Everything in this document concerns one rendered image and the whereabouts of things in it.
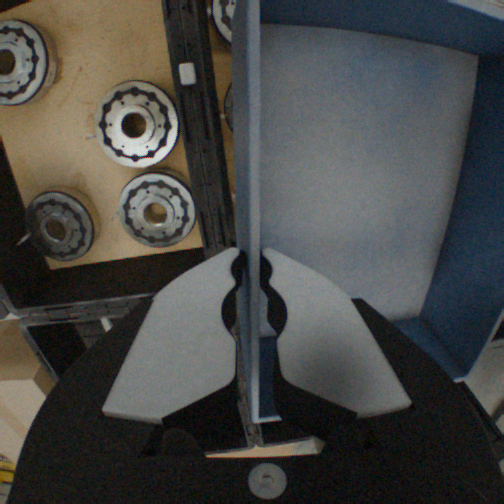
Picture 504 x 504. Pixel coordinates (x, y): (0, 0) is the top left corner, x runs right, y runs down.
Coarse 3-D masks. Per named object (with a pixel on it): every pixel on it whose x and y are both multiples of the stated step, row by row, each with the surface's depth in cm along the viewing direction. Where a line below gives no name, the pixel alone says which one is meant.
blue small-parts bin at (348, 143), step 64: (256, 0) 7; (320, 0) 9; (384, 0) 8; (448, 0) 7; (256, 64) 8; (320, 64) 14; (384, 64) 14; (448, 64) 14; (256, 128) 9; (320, 128) 15; (384, 128) 15; (448, 128) 16; (256, 192) 10; (320, 192) 17; (384, 192) 17; (448, 192) 18; (256, 256) 11; (320, 256) 19; (384, 256) 19; (448, 256) 19; (256, 320) 12; (448, 320) 19; (256, 384) 14
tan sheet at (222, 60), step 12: (216, 36) 31; (216, 48) 32; (216, 60) 33; (228, 60) 33; (216, 72) 33; (228, 72) 33; (216, 84) 34; (228, 84) 34; (228, 132) 37; (228, 144) 38; (228, 156) 38; (228, 168) 39; (228, 180) 40
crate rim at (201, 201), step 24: (168, 0) 22; (168, 24) 22; (168, 48) 23; (192, 120) 27; (192, 144) 28; (192, 168) 29; (192, 192) 30; (0, 288) 32; (24, 312) 34; (48, 312) 35
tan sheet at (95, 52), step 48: (48, 0) 26; (96, 0) 27; (144, 0) 28; (96, 48) 30; (144, 48) 31; (48, 96) 32; (96, 96) 33; (48, 144) 34; (96, 144) 35; (96, 192) 38; (96, 240) 42; (192, 240) 43
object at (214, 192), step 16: (192, 0) 22; (192, 16) 22; (192, 32) 23; (192, 48) 24; (192, 96) 26; (208, 112) 27; (208, 128) 27; (208, 144) 28; (208, 160) 29; (208, 176) 29; (208, 192) 30; (224, 208) 31; (224, 224) 32; (224, 240) 34
